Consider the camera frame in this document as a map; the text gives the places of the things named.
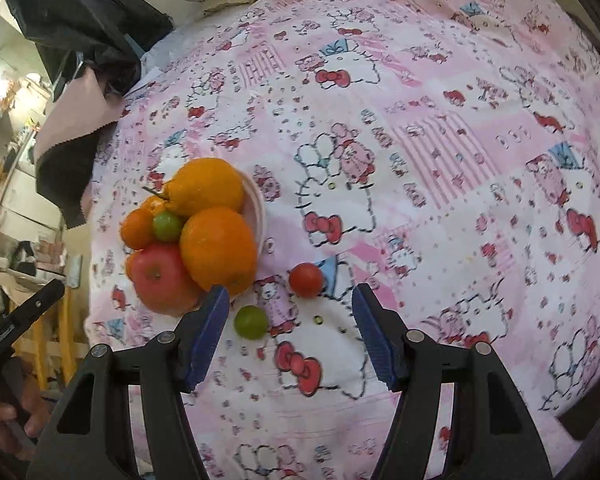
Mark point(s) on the large orange with stem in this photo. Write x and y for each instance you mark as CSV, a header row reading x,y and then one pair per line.
x,y
207,187

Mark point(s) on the large round orange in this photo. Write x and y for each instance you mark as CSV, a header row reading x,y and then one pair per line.
x,y
220,250

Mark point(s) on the person's left hand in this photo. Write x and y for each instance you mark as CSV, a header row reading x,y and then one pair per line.
x,y
0,420

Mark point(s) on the red apple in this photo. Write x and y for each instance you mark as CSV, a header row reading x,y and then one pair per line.
x,y
160,277

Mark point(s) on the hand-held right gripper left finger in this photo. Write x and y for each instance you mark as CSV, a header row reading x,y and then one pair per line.
x,y
207,342

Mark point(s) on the small tangerine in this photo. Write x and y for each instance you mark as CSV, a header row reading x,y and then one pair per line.
x,y
155,205

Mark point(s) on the pink cartoon printed blanket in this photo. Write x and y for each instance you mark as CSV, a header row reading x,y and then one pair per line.
x,y
405,160

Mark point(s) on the pink and black cloth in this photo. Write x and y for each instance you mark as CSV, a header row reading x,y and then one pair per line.
x,y
65,155

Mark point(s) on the dark cloth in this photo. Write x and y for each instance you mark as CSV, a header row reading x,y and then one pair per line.
x,y
80,15

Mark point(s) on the yellow wooden frame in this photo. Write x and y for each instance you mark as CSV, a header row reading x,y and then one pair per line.
x,y
55,340

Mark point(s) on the cluttered shelf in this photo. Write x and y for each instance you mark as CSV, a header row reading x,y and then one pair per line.
x,y
15,160

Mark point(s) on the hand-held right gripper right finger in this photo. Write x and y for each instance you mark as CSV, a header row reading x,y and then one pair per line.
x,y
375,342

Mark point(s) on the green cherry tomato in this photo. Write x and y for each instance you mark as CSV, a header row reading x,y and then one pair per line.
x,y
166,226
251,322

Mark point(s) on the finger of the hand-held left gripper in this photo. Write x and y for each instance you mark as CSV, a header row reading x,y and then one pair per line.
x,y
30,310

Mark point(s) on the red cherry tomato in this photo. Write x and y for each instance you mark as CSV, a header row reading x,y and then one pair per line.
x,y
306,280

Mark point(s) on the white plate with pink dots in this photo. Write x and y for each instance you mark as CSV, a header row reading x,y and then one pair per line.
x,y
254,210

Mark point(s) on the medium tangerine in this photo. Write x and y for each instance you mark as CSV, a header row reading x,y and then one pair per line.
x,y
136,230

